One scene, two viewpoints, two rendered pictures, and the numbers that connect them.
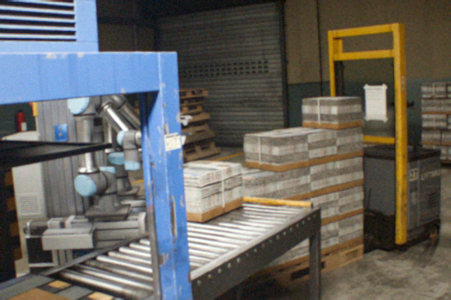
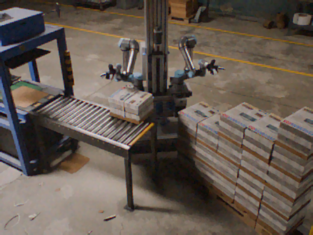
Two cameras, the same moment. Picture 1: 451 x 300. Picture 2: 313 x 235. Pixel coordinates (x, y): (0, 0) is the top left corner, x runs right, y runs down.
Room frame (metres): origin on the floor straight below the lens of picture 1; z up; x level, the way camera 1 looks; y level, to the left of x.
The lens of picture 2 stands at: (2.72, -3.00, 2.73)
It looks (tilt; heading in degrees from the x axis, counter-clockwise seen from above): 32 degrees down; 86
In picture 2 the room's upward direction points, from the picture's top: straight up
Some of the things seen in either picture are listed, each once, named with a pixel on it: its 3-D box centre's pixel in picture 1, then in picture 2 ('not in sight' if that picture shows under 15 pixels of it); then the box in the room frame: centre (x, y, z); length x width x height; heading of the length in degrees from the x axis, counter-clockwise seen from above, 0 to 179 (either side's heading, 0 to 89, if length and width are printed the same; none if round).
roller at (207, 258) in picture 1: (172, 255); (77, 114); (2.07, 0.22, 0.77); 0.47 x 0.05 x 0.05; 56
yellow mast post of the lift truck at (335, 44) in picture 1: (338, 131); not in sight; (4.60, -1.03, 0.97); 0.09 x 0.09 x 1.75; 35
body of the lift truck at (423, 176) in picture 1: (394, 192); not in sight; (4.54, -1.53, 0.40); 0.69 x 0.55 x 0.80; 35
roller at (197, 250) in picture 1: (182, 251); (81, 115); (2.12, 0.19, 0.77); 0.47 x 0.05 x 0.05; 56
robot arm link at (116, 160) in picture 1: (118, 163); (179, 75); (3.26, 0.65, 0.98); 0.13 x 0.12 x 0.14; 28
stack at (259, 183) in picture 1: (264, 227); (226, 161); (3.66, -0.27, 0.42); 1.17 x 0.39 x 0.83; 125
